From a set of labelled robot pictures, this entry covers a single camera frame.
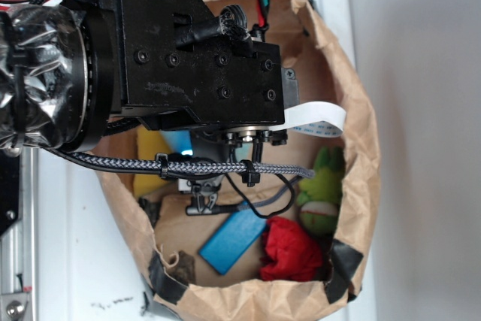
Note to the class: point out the yellow sponge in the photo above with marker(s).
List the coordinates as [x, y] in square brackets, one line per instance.
[149, 143]

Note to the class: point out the green plush toy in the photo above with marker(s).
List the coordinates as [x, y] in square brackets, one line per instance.
[320, 197]

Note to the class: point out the foil-wrapped robot arm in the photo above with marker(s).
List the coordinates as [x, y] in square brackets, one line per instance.
[76, 71]

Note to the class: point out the light blue cloth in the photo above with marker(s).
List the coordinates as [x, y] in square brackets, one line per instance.
[178, 141]

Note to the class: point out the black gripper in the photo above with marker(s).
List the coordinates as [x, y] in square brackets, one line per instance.
[173, 65]

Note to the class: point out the blue rectangular block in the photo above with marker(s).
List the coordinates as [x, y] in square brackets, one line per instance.
[231, 240]

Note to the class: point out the black metal bracket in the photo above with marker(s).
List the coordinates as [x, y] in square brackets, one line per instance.
[9, 191]

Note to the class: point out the aluminium frame rail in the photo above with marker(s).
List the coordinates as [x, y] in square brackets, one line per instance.
[19, 246]

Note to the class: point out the red crumpled cloth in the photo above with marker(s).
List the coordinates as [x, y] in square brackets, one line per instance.
[291, 254]

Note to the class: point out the silver corner bracket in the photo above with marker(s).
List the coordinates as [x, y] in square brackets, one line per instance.
[16, 307]

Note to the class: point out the brown paper bag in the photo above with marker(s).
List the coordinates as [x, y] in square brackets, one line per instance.
[325, 73]

